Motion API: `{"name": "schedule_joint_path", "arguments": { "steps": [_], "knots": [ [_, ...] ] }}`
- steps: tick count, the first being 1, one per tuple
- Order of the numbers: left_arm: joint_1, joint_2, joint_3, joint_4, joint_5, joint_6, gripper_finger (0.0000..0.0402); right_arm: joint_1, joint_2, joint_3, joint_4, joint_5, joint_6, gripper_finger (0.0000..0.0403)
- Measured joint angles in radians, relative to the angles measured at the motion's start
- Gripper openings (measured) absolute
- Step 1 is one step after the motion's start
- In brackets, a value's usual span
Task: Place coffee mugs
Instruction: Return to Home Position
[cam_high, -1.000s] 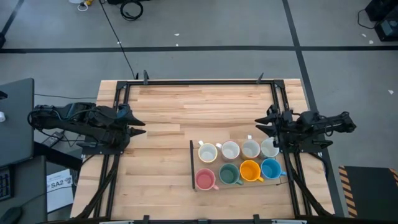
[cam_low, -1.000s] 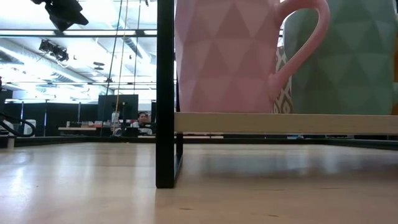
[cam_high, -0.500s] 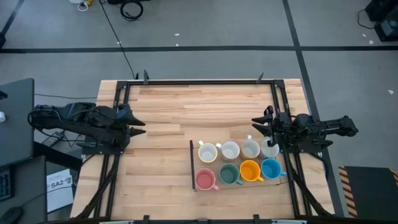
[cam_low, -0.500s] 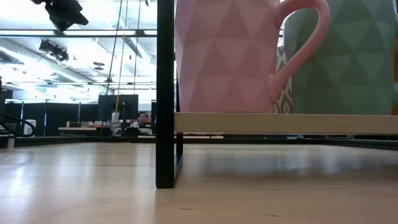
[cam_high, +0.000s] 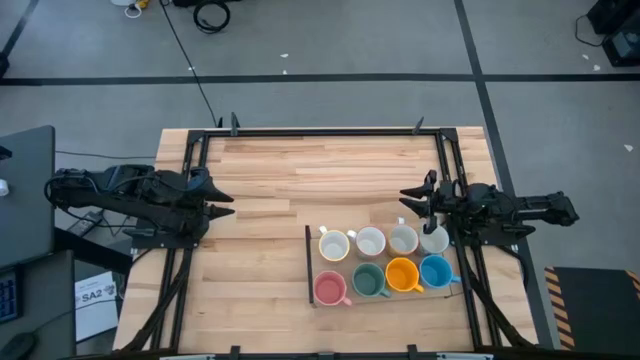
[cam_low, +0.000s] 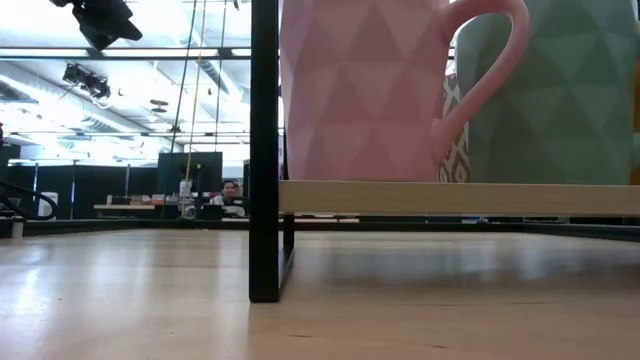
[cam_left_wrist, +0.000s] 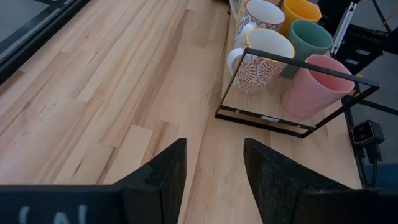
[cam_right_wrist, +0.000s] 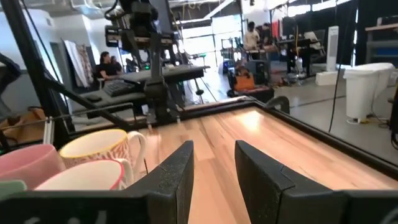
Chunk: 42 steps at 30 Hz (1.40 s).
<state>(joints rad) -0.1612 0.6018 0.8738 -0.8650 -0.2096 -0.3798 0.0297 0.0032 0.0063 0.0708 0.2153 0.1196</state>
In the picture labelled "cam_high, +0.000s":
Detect plain yellow mug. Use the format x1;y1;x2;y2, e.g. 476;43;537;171
384;256;425;294

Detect black computer mouse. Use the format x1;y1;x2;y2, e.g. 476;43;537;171
0;332;37;360

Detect plain blue mug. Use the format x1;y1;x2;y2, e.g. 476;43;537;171
418;254;462;290

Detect plain pink mug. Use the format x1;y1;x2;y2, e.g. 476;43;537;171
313;270;353;307

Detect black table frame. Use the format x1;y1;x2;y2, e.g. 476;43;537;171
122;112;539;360

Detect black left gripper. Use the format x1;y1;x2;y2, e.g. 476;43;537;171
149;168;236;234

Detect black equipment box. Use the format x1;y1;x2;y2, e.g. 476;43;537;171
587;0;640;68

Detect white mug blue tile pattern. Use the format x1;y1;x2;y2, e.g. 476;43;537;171
418;225;451;256

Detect blue keypad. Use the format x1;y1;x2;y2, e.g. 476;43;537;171
0;267;21;324

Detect long black floor cable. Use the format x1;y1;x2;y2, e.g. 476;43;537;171
159;0;221;129

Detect grey diamond mug red rim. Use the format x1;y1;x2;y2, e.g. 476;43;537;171
346;225;387;260

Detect plain green mug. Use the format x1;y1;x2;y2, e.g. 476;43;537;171
351;262;393;299

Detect yellow dotted mug orange rim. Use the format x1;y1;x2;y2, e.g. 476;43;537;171
387;217;420;258

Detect red swirl mug yellow rim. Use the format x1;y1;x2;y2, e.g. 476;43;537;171
317;225;351;263

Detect black mat hazard stripes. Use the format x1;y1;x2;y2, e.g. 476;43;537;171
543;266;640;351

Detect white paper sign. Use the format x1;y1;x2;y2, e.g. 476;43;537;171
74;271;120;344

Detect black power adapter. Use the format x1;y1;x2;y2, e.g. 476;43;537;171
67;212;104;237

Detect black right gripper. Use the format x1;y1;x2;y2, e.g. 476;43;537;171
398;169;474;236

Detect coiled black cable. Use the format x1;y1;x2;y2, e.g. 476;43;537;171
193;0;232;35

